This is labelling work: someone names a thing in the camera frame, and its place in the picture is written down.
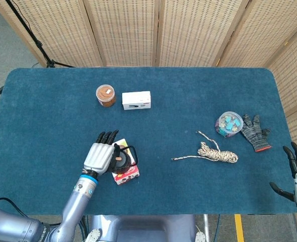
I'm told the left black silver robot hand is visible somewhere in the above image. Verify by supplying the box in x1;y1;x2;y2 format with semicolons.
83;129;121;176

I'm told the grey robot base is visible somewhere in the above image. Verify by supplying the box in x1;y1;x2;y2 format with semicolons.
84;214;206;242

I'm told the red white snack box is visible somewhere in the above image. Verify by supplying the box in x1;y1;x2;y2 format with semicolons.
110;138;140;186

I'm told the white stapler box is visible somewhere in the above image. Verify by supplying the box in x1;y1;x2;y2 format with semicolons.
121;91;152;111

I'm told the plastic jar with brown contents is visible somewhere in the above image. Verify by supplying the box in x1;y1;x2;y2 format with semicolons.
96;84;117;108

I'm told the grey striped knit glove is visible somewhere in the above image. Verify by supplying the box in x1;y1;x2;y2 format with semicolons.
241;114;273;153

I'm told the blue table carpet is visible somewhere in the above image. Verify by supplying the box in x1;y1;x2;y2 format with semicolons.
0;67;297;216

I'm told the clear jar of binder clips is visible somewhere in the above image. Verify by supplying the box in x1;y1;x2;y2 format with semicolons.
214;111;244;138

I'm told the metal table leg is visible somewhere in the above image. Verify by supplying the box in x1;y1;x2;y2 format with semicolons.
203;214;210;242

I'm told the black tripod stand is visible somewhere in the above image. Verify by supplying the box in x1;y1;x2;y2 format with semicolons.
5;0;76;69

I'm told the small black kettle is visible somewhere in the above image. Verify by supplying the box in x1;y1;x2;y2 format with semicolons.
112;143;138;175

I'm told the coiled beige speckled rope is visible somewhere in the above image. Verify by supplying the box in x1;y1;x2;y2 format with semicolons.
171;130;239;164

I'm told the blue cable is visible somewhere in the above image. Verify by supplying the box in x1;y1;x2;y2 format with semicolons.
213;214;221;242

